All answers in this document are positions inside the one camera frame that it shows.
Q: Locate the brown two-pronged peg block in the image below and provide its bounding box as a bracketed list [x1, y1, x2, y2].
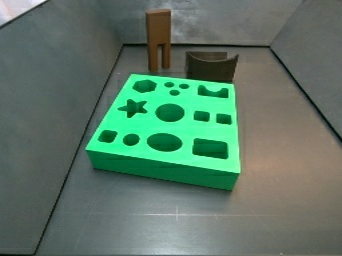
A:
[145, 9, 171, 72]

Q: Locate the green foam shape board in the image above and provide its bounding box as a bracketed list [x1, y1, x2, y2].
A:
[85, 74, 240, 190]

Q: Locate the dark grey curved holder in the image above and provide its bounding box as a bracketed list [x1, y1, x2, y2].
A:
[186, 51, 239, 83]

